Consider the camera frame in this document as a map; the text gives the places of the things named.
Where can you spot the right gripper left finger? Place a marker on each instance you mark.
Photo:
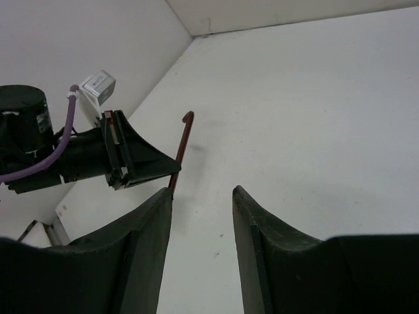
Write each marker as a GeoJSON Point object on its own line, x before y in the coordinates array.
{"type": "Point", "coordinates": [115, 269]}

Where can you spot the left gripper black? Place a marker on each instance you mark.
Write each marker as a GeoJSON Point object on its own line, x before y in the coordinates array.
{"type": "Point", "coordinates": [114, 149]}

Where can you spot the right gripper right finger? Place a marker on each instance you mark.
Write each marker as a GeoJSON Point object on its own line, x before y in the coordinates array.
{"type": "Point", "coordinates": [283, 270]}

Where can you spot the copper hex key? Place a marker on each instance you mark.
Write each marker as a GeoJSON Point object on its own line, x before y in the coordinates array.
{"type": "Point", "coordinates": [188, 120]}

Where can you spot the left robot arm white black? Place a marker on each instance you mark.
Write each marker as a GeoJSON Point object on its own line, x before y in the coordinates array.
{"type": "Point", "coordinates": [23, 101]}

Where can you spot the aluminium rail front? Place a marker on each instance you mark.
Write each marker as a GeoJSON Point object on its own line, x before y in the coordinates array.
{"type": "Point", "coordinates": [41, 235]}

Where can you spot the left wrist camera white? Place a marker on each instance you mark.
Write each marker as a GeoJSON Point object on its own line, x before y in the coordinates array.
{"type": "Point", "coordinates": [93, 92]}

